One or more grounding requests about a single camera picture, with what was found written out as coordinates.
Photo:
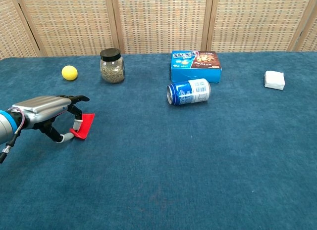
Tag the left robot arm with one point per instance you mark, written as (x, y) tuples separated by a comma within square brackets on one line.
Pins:
[(6, 127)]

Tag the yellow ball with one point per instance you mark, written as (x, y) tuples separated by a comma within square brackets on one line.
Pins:
[(69, 72)]

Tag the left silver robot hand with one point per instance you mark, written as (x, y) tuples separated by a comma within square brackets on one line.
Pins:
[(42, 108)]

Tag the blue cookie box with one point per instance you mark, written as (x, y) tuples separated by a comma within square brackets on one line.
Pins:
[(195, 66)]

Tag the blue table cloth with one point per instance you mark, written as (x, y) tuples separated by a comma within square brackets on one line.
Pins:
[(158, 165)]

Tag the woven folding screen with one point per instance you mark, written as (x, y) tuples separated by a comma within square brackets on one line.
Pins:
[(158, 22)]

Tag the white tissue pack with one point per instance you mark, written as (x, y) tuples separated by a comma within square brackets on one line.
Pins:
[(274, 79)]

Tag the red rectangle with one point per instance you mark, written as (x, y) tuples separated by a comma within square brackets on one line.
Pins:
[(85, 127)]

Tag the blue and white can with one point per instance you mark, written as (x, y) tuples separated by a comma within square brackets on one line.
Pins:
[(189, 91)]

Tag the glass jar with black lid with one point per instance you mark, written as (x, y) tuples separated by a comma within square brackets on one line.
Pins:
[(112, 68)]

